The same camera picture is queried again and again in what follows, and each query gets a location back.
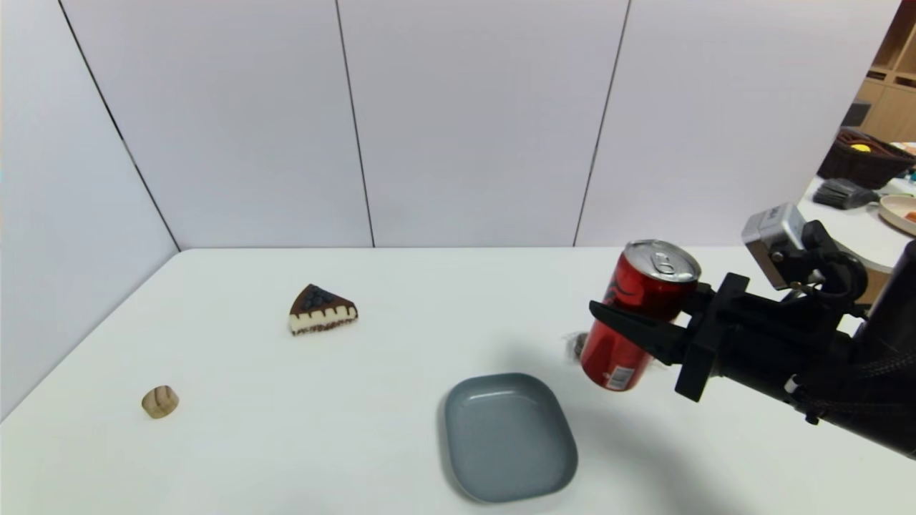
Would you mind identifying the black woven basket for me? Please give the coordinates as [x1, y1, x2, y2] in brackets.
[817, 127, 916, 190]

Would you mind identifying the white side table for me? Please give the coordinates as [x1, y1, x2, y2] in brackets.
[796, 142, 916, 276]

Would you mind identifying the small wooden cylinder block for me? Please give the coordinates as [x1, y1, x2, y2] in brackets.
[141, 386, 180, 420]

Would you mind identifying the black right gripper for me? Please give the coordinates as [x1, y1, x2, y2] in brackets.
[588, 272, 805, 403]

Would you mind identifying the beige bowl on side table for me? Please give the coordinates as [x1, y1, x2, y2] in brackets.
[879, 195, 916, 237]

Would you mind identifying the grey rounded square dish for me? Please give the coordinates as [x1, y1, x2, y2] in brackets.
[442, 373, 579, 504]

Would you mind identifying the red soda can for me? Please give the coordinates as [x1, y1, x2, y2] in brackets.
[580, 240, 702, 392]

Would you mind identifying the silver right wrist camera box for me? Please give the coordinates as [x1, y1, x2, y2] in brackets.
[742, 203, 809, 290]

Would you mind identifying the wooden shelf unit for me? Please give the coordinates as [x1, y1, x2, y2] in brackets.
[855, 0, 916, 144]

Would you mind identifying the black brush-like bundle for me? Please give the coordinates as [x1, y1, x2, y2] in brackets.
[814, 179, 880, 210]

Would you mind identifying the chocolate cake slice with blueberries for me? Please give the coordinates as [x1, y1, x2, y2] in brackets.
[288, 284, 359, 336]

